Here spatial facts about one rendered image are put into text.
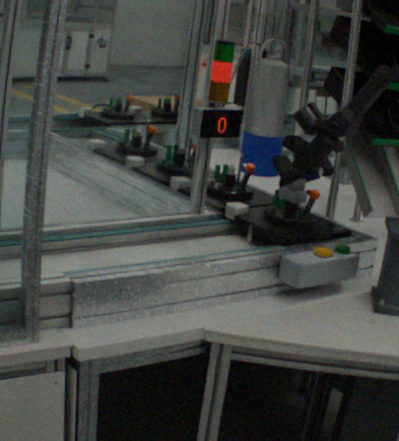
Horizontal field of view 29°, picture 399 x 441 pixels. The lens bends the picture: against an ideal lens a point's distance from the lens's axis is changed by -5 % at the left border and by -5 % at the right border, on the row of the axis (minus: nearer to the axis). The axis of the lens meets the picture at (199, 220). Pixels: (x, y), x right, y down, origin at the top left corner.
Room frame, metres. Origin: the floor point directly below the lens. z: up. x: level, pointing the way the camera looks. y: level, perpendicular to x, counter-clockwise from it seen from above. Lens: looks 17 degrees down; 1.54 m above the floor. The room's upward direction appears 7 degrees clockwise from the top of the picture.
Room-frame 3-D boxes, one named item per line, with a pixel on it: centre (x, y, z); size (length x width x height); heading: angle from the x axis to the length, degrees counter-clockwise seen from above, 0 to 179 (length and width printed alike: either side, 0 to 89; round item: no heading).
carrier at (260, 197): (2.20, -0.07, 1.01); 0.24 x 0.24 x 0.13; 39
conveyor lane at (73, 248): (1.83, 0.02, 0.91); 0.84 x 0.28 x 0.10; 129
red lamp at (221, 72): (1.98, -0.01, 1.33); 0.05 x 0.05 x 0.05
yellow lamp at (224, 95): (1.98, -0.01, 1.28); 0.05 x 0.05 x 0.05
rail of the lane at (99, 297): (1.71, -0.11, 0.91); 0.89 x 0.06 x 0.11; 129
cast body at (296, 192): (2.01, -0.22, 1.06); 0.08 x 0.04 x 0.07; 39
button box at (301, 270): (1.78, -0.30, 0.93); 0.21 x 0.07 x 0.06; 129
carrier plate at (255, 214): (2.00, -0.23, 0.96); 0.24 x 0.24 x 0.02; 39
